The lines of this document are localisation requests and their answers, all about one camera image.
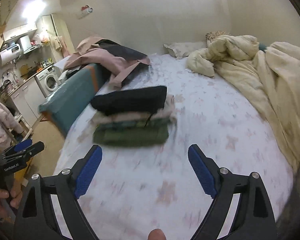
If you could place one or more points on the white water heater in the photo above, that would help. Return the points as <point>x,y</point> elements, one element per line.
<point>8,56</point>

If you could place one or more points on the rice cooker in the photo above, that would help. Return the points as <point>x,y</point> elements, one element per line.
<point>6,86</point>

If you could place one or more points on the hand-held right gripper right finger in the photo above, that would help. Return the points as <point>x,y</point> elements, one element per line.
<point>202,171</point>

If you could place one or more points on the cream bear print blanket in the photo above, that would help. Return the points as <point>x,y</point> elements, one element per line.
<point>285,85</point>

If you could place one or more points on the white washing machine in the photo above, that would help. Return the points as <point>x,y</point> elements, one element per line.
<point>50,82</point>

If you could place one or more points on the pink puffer jacket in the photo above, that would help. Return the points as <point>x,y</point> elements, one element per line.
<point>2,122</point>

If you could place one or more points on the range hood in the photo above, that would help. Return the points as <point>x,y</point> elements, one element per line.
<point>32,48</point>

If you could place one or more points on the olive green folded pants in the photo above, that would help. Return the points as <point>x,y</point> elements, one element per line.
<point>130,136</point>

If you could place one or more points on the dark grey cloth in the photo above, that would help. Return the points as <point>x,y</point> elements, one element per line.
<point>125,51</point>

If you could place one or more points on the person's right hand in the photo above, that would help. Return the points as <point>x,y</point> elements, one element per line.
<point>157,234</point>

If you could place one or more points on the white plastic bag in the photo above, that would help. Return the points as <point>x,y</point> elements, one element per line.
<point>42,36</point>

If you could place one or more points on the camouflage folded garment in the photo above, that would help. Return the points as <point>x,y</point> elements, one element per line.
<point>130,125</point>

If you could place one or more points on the beige hanging towel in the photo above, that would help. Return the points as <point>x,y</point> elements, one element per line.
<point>57,43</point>

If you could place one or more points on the stack of folded clothes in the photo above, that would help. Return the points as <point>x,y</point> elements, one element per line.
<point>130,116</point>

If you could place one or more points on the floral pillow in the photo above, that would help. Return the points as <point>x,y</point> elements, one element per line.
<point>185,48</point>

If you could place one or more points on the white kitchen base cabinet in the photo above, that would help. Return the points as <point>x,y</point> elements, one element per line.
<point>27,100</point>

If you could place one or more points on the white paper sheet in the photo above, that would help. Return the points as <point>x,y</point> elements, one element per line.
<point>61,62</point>

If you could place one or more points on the red and white wall hook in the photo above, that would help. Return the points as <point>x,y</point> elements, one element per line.
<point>86,10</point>

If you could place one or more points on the white wall cabinet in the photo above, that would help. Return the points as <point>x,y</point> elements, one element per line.
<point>20,31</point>

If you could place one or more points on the pink and black clothes heap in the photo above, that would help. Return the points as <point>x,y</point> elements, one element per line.
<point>102,60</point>

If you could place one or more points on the brown patterned pillow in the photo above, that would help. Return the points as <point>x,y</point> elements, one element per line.
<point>216,35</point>

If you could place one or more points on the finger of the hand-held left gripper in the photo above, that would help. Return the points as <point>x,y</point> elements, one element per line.
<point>23,145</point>
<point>35,148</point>

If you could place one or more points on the cream crumpled duvet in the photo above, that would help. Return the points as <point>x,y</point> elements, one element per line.
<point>227,52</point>

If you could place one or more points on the person's left hand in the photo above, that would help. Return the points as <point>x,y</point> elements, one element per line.
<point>0,200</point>

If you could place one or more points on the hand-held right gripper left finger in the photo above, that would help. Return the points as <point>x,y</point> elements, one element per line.
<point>87,172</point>

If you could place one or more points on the black pants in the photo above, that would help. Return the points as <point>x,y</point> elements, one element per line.
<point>130,100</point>

